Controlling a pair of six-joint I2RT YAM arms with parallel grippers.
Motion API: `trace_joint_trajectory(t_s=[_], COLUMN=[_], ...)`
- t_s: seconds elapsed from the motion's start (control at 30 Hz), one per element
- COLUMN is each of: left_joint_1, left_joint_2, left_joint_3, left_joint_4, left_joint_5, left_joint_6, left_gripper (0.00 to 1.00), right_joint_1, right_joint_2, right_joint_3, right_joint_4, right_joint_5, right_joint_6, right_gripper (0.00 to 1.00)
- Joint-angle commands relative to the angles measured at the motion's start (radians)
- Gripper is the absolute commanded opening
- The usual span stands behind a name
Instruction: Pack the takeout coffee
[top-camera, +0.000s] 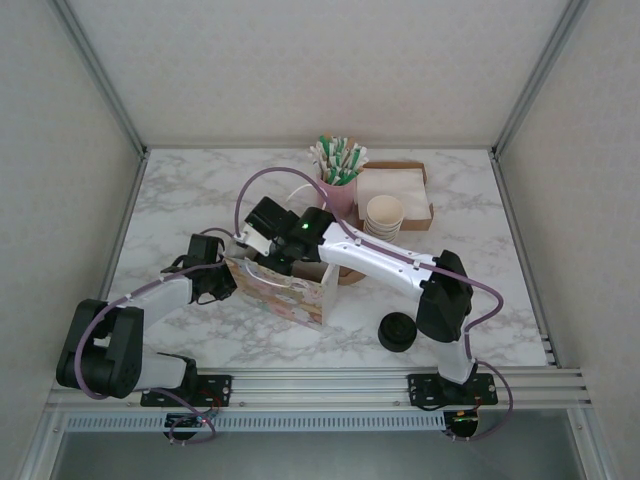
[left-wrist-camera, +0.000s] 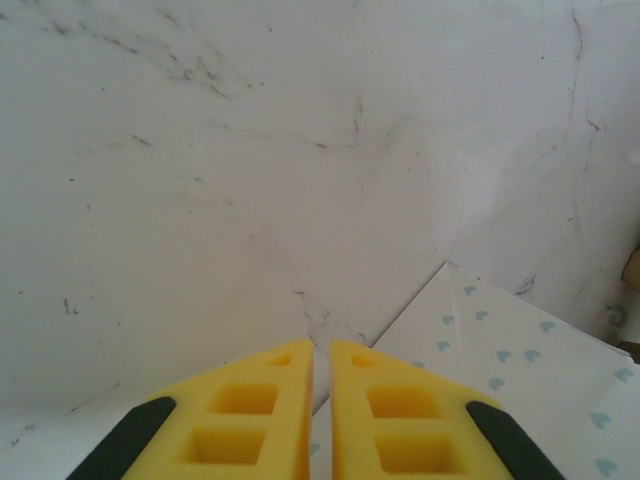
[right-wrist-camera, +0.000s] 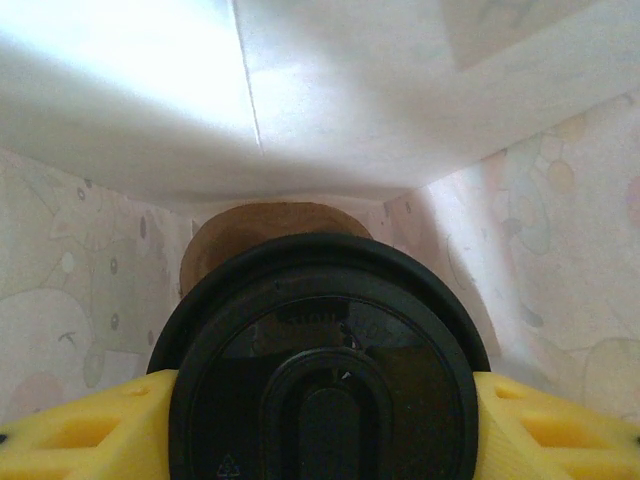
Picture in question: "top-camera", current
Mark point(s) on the floral paper gift bag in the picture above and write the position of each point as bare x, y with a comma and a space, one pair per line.
285, 305

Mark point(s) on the black round lid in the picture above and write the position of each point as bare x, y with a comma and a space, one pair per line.
397, 332

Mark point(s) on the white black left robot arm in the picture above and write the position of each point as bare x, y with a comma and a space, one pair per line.
160, 300

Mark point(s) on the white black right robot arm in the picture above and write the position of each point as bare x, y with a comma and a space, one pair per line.
370, 260

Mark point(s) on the pink cup holder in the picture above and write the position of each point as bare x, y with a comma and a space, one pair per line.
342, 197

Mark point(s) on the green white wrapped straw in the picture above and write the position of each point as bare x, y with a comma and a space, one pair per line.
359, 159
331, 154
320, 160
343, 154

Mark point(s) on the beige paper cup stack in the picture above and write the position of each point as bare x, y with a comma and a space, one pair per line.
384, 212

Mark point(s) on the wooden stirrer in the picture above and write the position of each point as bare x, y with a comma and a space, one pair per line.
326, 138

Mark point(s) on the white napkin stack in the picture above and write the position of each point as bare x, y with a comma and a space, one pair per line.
400, 190

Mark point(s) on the brown cardboard napkin box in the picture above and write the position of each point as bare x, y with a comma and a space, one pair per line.
417, 225

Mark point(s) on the small green circuit board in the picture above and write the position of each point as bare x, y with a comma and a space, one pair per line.
465, 417
187, 420

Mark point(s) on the white right camera bracket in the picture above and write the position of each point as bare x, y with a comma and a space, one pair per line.
255, 245

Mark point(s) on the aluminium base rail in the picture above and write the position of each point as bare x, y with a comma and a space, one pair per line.
320, 390

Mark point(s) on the aluminium frame post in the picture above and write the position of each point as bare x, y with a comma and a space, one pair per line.
537, 80
102, 80

